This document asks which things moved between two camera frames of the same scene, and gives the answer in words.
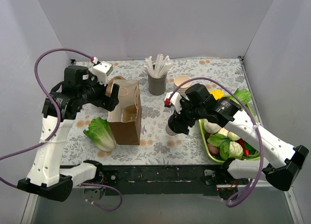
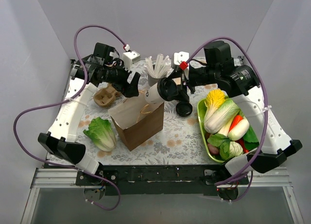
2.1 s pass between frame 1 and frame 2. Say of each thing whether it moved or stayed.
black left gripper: moved
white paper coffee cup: moved
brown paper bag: moved
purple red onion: stayed
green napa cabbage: stayed
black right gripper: moved
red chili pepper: stayed
